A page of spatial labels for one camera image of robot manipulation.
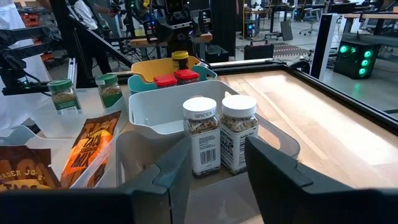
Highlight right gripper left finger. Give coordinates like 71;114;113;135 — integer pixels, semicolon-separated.
132;136;193;224

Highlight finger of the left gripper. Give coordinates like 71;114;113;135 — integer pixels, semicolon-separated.
154;19;174;43
191;9;213;34

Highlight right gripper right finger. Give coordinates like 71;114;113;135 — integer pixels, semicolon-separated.
244;136;313;224

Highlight yellow-lid dark spice jar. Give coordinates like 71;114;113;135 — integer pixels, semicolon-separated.
171;50;190;72

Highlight dark red box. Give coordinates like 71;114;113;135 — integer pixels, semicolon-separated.
153;73;178;89

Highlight white-lid spice jar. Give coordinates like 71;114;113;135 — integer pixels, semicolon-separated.
182;96;222;178
220;94;259;175

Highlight green-lid spice jar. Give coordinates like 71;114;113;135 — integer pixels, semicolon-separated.
95;73;124;109
47;78;82;114

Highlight orange taco seasoning packet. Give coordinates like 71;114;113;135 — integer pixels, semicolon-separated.
60;111;122;189

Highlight brown taco seasoning packet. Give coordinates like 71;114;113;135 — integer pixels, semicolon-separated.
0;145;62;191

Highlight wooden table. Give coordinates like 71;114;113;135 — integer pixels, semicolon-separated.
129;32;214;49

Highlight black box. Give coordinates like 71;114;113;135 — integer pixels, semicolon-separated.
204;44;230;63

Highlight yellow plastic bin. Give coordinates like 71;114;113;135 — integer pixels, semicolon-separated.
131;55;203;83

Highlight grey translucent plastic bin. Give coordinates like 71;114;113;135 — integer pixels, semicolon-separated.
115;123;302;189

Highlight black diagonal rig strut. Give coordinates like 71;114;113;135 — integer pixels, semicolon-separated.
67;0;134;68

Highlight teal plastic bin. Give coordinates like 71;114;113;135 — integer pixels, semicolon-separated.
127;64;218;94

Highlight black carry case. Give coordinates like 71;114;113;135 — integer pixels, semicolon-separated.
243;39;275;61

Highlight person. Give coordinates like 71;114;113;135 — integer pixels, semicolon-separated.
73;0;113;75
0;0;25;31

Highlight office chair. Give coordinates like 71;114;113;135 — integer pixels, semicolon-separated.
298;6;322;35

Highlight clear plastic bin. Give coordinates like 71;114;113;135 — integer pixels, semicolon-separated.
0;123;122;190
29;86;128;139

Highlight black white pillar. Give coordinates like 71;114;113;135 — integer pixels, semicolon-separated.
310;12;340;81

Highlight black computer green fans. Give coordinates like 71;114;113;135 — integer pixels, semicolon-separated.
333;37;381;80

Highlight wooden desk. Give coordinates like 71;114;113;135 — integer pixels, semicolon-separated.
341;11;398;37

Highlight aluminium rig post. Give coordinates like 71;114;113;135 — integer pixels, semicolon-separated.
67;57;78;91

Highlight black frame clamp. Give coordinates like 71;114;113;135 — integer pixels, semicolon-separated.
289;59;312;75

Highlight black table frame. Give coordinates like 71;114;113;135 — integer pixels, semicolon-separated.
208;58;398;136

